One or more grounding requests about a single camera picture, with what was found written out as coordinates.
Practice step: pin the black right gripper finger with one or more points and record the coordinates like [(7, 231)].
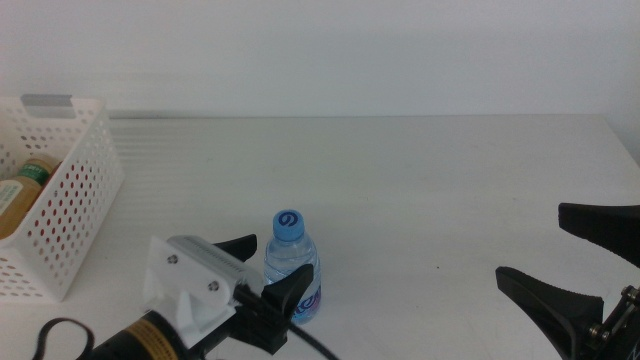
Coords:
[(605, 227), (550, 305)]

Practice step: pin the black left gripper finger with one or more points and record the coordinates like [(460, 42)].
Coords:
[(290, 290), (237, 246)]

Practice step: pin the small water bottle blue cap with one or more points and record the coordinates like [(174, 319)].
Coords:
[(290, 250)]

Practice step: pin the red soda can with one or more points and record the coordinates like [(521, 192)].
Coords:
[(65, 200)]

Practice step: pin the yellow liquid bottle green label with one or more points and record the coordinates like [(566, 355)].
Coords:
[(20, 197)]

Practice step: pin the white perforated plastic basket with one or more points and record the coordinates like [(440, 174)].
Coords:
[(85, 200)]

